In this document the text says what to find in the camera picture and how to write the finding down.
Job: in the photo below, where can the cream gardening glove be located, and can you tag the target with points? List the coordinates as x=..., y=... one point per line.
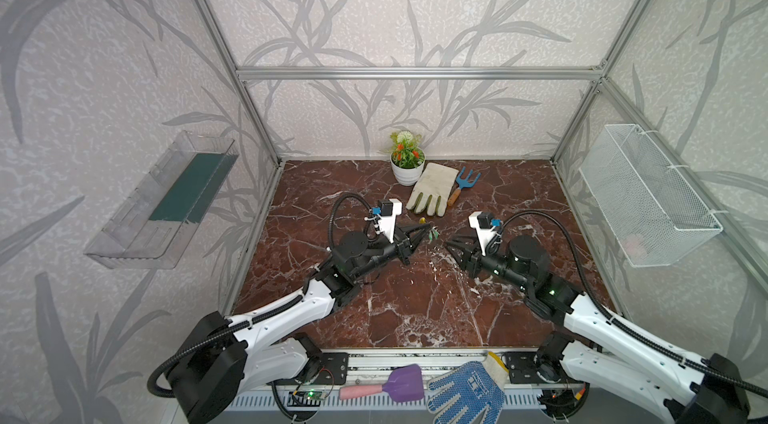
x=431, y=192

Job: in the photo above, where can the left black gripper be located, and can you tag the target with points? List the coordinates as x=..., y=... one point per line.
x=395, y=245

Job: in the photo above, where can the white wire mesh basket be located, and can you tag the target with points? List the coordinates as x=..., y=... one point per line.
x=652, y=209

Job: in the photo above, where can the purple scoop pink handle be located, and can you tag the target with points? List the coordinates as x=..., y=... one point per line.
x=404, y=384

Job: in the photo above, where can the blue hand rake wooden handle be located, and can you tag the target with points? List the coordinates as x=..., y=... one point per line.
x=466, y=178

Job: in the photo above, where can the blue dotted work glove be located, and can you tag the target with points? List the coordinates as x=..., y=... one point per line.
x=472, y=391

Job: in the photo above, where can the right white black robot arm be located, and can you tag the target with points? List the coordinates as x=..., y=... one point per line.
x=597, y=346

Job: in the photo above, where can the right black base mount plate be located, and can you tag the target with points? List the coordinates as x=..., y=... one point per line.
x=524, y=368

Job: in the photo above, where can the clear plastic wall shelf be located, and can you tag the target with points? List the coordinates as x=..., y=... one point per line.
x=155, y=224

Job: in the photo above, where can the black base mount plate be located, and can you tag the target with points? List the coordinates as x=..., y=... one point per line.
x=524, y=368
x=329, y=369

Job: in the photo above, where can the aluminium frame rail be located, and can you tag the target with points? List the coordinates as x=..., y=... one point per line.
x=254, y=73

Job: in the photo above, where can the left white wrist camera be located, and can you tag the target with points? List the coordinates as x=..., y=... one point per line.
x=384, y=216

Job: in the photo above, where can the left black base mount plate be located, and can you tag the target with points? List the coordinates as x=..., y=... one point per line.
x=329, y=369

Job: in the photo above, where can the white pot with plant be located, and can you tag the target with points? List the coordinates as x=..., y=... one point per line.
x=406, y=157

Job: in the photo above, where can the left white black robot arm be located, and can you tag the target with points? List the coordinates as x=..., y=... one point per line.
x=225, y=356

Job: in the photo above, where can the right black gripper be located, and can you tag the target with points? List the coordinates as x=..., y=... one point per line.
x=475, y=254

